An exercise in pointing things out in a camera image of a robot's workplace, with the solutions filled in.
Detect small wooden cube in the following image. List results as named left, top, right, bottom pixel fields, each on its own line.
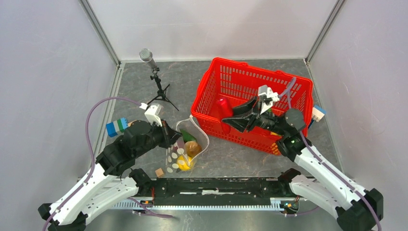
left=155, top=168, right=165, bottom=178

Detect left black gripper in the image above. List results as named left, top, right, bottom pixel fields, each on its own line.
left=135, top=117, right=183, bottom=157

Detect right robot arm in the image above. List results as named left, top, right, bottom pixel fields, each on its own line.
left=221, top=97, right=383, bottom=231

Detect silver microphone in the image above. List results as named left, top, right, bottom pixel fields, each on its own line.
left=139, top=48, right=158, bottom=70

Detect white cable tray rail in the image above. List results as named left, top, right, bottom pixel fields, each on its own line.
left=111, top=199, right=284, bottom=212

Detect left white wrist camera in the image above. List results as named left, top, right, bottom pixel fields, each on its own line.
left=139, top=103, right=163, bottom=127

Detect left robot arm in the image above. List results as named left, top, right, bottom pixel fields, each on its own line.
left=38, top=120, right=182, bottom=231

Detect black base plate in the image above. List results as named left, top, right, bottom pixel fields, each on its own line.
left=137, top=177, right=296, bottom=206

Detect black tripod stand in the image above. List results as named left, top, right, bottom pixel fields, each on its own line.
left=147, top=67, right=179, bottom=111

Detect yellow toy pepper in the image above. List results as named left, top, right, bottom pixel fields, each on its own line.
left=176, top=155, right=195, bottom=171

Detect blue green toy blocks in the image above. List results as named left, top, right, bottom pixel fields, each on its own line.
left=105, top=117, right=128, bottom=138

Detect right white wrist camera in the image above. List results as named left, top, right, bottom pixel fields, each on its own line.
left=258, top=85, right=280, bottom=114

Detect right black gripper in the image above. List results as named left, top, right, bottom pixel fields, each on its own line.
left=222, top=95, right=286, bottom=136

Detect white blue toy block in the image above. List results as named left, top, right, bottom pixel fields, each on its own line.
left=312, top=105, right=326, bottom=122

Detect polka dot zip bag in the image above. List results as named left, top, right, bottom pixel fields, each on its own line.
left=164, top=115, right=209, bottom=174

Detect red toy pepper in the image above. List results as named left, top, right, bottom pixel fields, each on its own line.
left=216, top=96, right=233, bottom=134

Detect brown round toy mushroom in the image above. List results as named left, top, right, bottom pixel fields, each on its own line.
left=185, top=141, right=203, bottom=158

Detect red plastic basket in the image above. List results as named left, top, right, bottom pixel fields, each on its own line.
left=191, top=58, right=313, bottom=155

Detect green toy cucumber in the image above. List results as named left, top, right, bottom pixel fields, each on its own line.
left=180, top=129, right=197, bottom=143

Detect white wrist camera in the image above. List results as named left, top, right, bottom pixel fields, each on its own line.
left=139, top=103, right=163, bottom=127
left=258, top=85, right=280, bottom=114

